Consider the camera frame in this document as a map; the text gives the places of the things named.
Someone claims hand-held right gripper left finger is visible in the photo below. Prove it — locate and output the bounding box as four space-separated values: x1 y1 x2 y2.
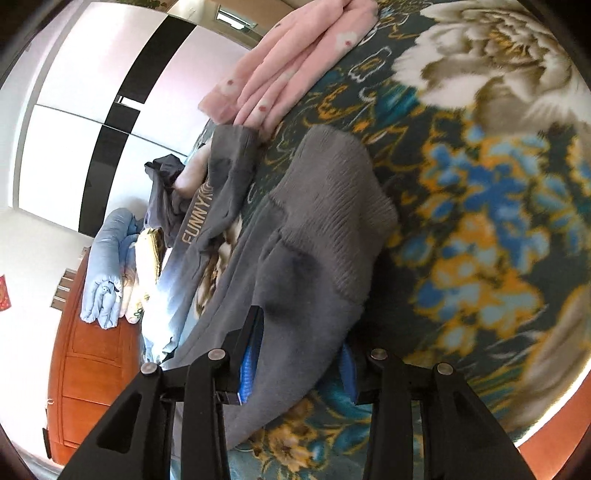
59 305 265 480

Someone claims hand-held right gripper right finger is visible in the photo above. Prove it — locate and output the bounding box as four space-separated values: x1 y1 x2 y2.
341 345 537 480

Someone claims grey knit sweater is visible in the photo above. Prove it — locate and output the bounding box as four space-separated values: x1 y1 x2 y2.
159 124 402 450

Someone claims cream patterned bedding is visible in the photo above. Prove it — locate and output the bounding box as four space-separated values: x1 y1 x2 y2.
120 227 163 323

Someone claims wooden headboard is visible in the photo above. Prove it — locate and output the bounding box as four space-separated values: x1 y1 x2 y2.
46 247 145 466

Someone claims grey printed garment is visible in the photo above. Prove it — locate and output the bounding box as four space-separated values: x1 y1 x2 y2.
141 124 260 365

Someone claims light blue folded quilt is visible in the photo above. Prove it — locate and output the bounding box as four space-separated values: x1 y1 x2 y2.
80 208 144 329

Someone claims dark grey garment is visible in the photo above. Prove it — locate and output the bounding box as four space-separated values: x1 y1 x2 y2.
144 154 189 247

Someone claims floral printed blanket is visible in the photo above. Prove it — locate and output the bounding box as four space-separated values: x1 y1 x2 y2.
168 0 583 480

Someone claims white and black wardrobe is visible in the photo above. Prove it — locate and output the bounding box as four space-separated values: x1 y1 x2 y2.
14 2 245 238

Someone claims pink floral garment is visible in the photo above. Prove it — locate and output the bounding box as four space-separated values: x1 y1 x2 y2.
199 0 380 134

